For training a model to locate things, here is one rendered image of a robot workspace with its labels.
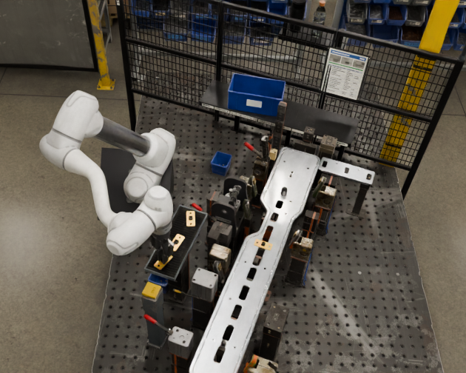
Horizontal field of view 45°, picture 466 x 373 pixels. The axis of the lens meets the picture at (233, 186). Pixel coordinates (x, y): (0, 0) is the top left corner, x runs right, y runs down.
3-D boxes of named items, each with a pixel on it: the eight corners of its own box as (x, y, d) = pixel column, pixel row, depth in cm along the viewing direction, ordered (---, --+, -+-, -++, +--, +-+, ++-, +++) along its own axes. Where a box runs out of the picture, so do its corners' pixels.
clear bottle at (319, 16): (320, 39, 301) (327, 6, 286) (308, 36, 303) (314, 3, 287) (323, 33, 305) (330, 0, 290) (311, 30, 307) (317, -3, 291)
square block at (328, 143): (323, 191, 329) (334, 147, 301) (310, 186, 330) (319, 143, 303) (326, 181, 334) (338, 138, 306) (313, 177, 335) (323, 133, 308)
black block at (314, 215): (311, 257, 299) (321, 223, 276) (292, 250, 301) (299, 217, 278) (315, 245, 304) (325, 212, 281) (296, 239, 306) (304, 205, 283)
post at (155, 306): (161, 349, 261) (156, 303, 227) (146, 344, 262) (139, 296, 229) (168, 335, 266) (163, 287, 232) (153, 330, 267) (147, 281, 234)
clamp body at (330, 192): (325, 240, 306) (337, 200, 280) (304, 233, 308) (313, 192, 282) (328, 227, 312) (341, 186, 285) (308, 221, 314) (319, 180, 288)
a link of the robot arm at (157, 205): (157, 202, 220) (134, 223, 213) (155, 175, 208) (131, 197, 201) (179, 216, 216) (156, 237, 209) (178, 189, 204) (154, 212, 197)
